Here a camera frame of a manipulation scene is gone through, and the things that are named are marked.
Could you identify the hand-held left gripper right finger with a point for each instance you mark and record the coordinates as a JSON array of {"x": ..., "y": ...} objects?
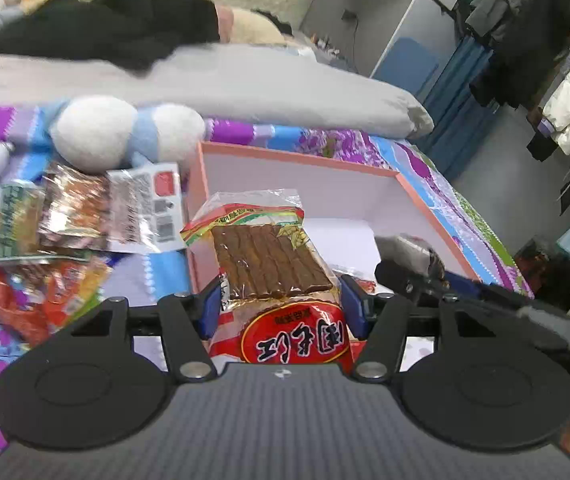
[{"x": 352, "y": 310}]

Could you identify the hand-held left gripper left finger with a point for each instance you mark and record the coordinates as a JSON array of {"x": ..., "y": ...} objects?
[{"x": 207, "y": 310}]

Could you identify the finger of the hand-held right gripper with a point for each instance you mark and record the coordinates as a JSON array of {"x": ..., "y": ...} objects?
[{"x": 410, "y": 270}]

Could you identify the brown sticks packet red label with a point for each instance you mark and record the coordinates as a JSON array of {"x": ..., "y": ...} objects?
[{"x": 270, "y": 260}]

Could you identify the pink cardboard box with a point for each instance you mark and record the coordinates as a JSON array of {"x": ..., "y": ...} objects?
[{"x": 315, "y": 190}]

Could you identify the clear packet of orange chips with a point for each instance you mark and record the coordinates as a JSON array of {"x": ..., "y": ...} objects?
[{"x": 77, "y": 280}]

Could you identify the shiny brown snack packet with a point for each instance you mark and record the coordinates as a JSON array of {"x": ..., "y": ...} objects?
[{"x": 72, "y": 205}]

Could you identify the orange snack packet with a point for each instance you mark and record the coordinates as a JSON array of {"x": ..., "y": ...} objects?
[{"x": 12, "y": 305}]

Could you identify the green label snack packet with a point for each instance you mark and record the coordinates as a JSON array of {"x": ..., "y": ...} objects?
[{"x": 15, "y": 220}]

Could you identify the purple floral printed bedsheet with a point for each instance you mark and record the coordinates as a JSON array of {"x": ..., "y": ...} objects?
[{"x": 130, "y": 280}]

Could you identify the blue hanging cloth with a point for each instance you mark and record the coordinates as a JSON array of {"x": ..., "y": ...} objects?
[{"x": 460, "y": 105}]

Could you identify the white and blue plush toy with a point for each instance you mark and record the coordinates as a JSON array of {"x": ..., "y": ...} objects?
[{"x": 95, "y": 130}]

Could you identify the row of small bottles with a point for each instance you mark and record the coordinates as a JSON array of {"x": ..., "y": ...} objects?
[{"x": 335, "y": 52}]

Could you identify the black hanging coat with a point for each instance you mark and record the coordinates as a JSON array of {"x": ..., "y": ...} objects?
[{"x": 530, "y": 55}]

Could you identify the grey hanging coat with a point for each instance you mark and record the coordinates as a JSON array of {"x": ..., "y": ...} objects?
[{"x": 500, "y": 5}]

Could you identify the small black garment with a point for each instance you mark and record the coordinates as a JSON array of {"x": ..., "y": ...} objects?
[{"x": 277, "y": 22}]

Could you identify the beige and pink pillow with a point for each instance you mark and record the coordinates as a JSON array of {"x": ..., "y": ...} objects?
[{"x": 250, "y": 27}]

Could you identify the black jacket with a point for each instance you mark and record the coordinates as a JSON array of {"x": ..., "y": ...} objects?
[{"x": 115, "y": 20}]

